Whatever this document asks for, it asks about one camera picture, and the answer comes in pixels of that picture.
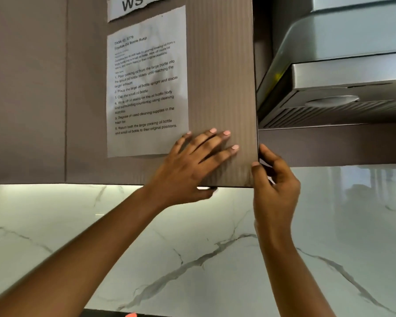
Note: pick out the person's right hand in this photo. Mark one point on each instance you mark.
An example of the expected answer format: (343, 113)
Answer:
(277, 201)

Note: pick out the person's left hand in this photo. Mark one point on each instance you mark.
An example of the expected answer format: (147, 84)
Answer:
(184, 174)

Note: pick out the brown ribbed cabinet door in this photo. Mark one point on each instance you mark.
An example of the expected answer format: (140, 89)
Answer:
(217, 79)

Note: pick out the person's right forearm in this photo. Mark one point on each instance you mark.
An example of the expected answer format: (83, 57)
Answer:
(290, 277)

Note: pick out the person's left forearm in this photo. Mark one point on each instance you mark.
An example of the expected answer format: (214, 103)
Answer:
(69, 267)

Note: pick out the black stone countertop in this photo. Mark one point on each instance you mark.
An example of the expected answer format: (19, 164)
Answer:
(201, 314)

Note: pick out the printed instruction paper sheet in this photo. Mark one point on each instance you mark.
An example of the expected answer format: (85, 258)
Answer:
(148, 95)

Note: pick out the steel and glass range hood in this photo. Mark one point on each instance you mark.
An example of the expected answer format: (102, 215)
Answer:
(343, 79)

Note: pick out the brown plain cabinet door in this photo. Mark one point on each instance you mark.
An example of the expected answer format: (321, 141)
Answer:
(26, 89)

